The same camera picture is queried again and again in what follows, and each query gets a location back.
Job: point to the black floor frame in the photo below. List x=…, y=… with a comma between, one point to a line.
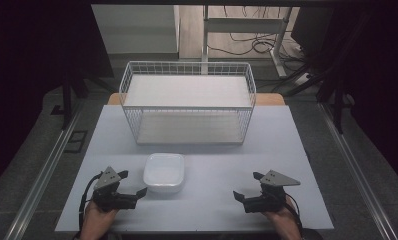
x=76, y=141

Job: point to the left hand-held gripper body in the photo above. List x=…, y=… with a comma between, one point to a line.
x=108, y=178

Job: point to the person's right hand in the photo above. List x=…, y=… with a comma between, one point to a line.
x=285, y=221

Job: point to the silver metal rail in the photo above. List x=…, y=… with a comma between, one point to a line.
x=42, y=180
x=360, y=180

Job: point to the white cabinet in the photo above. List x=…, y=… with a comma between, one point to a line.
x=137, y=30

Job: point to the white metal desk frame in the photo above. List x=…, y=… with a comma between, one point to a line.
x=243, y=25

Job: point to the person's left hand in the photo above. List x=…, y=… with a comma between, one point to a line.
x=95, y=221

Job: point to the white power strip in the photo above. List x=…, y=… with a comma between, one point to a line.
x=302, y=78

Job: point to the dark curtain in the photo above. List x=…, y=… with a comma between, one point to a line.
x=377, y=83
x=23, y=83

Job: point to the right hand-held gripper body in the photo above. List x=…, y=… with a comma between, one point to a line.
x=270, y=200

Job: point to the black metal stand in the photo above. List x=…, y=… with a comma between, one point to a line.
x=67, y=100
x=337, y=106

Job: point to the white square dish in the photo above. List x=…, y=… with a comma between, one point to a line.
x=163, y=171

